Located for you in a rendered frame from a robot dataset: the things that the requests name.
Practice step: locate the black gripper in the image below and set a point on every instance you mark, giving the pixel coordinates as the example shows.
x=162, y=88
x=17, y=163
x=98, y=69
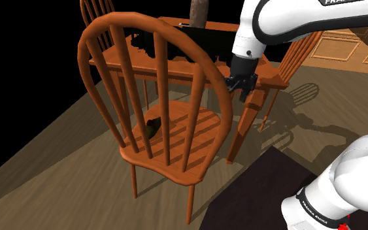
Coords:
x=243, y=66

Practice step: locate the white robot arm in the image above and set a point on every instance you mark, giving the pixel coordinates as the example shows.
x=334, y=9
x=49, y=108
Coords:
x=298, y=22

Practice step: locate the black box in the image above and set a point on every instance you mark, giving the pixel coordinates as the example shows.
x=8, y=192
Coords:
x=199, y=41

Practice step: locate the wooden table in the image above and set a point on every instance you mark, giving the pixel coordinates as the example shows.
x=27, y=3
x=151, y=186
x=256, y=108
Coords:
x=177, y=70

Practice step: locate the wooden spindle-back chair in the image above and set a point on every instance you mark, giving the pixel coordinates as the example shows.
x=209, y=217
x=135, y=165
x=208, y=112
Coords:
x=183, y=153
x=293, y=57
x=89, y=12

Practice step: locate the brown cylinder vase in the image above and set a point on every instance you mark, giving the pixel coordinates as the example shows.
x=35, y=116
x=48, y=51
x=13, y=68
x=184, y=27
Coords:
x=199, y=12

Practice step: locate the dark green bottle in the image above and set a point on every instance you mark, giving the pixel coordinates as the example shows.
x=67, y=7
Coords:
x=153, y=127

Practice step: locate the dark robot stand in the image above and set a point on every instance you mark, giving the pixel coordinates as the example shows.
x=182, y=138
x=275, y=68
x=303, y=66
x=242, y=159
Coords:
x=260, y=194

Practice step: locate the wooden panelled door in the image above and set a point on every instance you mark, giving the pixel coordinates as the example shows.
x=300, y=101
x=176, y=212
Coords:
x=346, y=47

